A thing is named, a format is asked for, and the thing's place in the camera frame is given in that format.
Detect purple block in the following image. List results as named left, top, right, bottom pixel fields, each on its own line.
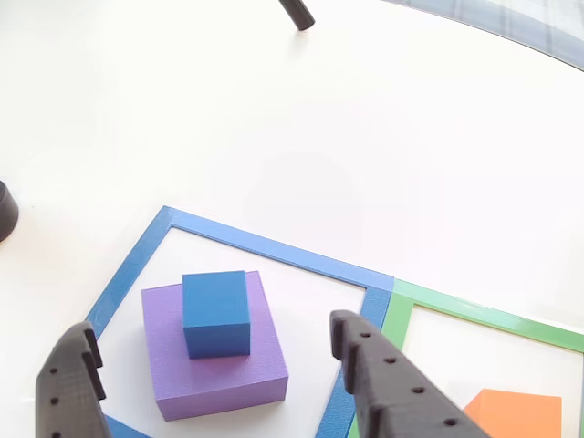
left=140, top=269, right=290, bottom=422

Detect small blue cube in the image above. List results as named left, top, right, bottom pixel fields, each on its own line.
left=181, top=269, right=252, bottom=360

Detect blue square frame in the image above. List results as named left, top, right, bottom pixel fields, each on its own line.
left=84, top=204, right=396, bottom=438

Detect green square frame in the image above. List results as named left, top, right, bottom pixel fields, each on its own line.
left=349, top=277, right=584, bottom=438

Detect orange cube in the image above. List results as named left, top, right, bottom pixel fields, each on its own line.
left=463, top=388, right=563, bottom=438

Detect black tripod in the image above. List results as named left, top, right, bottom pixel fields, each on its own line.
left=277, top=0, right=316, bottom=32

